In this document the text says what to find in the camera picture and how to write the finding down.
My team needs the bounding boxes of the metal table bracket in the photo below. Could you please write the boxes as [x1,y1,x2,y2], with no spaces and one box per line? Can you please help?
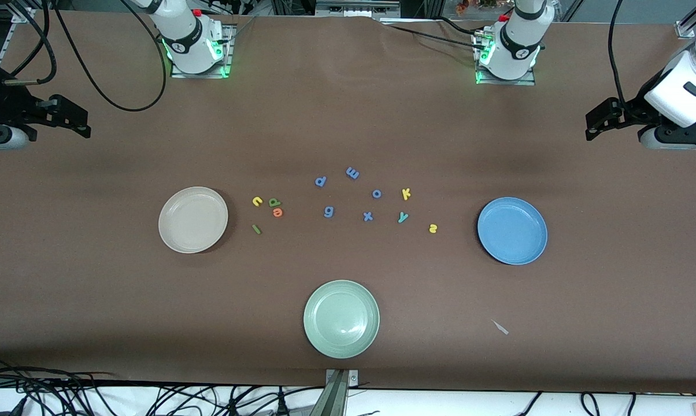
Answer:
[324,369,359,416]

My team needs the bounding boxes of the blue plate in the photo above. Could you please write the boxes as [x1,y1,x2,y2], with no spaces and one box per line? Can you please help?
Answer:
[477,197,549,266]

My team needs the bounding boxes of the beige brown plate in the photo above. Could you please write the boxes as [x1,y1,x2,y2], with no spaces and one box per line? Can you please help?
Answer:
[158,186,229,254]

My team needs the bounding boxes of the orange decorative object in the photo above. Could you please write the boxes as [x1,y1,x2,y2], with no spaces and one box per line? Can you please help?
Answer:
[455,0,502,16]

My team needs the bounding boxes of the tangled black cables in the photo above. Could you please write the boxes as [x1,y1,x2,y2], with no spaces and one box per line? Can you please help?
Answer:
[0,357,325,416]

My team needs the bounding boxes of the grey metal box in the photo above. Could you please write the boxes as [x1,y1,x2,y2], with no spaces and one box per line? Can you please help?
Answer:
[315,0,402,18]

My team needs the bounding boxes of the black cable with metal plug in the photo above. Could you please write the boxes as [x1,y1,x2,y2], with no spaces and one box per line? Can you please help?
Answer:
[1,0,58,87]

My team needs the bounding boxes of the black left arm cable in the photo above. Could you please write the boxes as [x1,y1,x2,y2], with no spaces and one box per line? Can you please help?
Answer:
[608,0,627,110]

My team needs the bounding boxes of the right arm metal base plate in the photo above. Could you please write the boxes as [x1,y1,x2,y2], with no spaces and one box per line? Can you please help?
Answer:
[171,23,234,79]

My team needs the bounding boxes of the pale green plate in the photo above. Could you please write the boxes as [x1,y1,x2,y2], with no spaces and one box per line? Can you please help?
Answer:
[303,280,380,359]

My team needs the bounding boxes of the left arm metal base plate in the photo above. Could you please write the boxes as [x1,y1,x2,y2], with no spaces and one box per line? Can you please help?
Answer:
[475,32,536,86]

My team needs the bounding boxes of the aluminium frame profile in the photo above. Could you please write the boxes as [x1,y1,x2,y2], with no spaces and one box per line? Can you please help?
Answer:
[675,5,696,39]
[0,0,36,65]

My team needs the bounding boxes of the brown table mat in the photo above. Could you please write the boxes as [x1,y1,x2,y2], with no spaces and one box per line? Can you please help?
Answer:
[0,10,696,395]

